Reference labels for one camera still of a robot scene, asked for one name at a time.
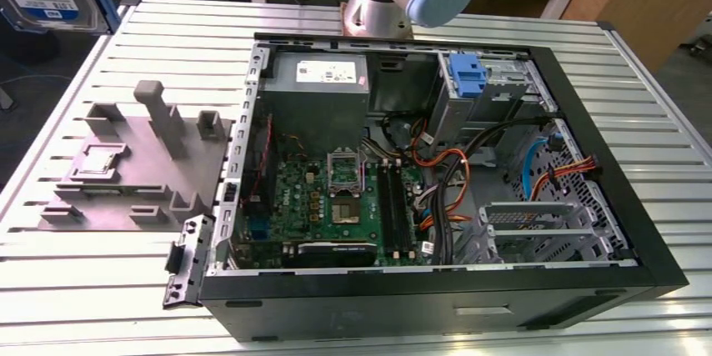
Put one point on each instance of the green RAM stick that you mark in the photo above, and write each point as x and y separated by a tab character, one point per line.
106	194

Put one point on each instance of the black RAM slot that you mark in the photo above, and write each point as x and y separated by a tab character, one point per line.
385	206
402	206

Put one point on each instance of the black graphics card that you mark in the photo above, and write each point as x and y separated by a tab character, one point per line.
334	252

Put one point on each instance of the blue drive latch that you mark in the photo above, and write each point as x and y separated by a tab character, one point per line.
466	76

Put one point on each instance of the grey parts rack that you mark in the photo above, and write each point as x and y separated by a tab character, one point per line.
139	168

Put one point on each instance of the grey power supply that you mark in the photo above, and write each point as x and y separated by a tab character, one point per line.
318	114

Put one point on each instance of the silver CPU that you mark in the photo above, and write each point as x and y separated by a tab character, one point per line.
98	163

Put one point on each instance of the metal disk bay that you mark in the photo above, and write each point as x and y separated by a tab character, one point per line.
534	233

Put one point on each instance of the black open PC case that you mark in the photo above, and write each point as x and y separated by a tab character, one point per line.
390	302

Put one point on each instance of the green motherboard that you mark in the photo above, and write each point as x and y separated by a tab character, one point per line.
301	206

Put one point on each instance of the locking lever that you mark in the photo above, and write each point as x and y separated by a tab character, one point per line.
365	181

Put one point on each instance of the metal drive cage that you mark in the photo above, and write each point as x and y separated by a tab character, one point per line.
501	81

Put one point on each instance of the wooden cabinet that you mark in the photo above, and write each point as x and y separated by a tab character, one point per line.
657	6

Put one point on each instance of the black office chair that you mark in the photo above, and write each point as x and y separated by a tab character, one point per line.
29	47

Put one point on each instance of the grey card retention bracket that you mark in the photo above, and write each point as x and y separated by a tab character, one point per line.
193	247

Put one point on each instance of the grey chair base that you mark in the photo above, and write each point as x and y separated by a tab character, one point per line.
702	45

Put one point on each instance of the CPU socket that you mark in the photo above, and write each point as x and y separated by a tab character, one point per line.
347	212

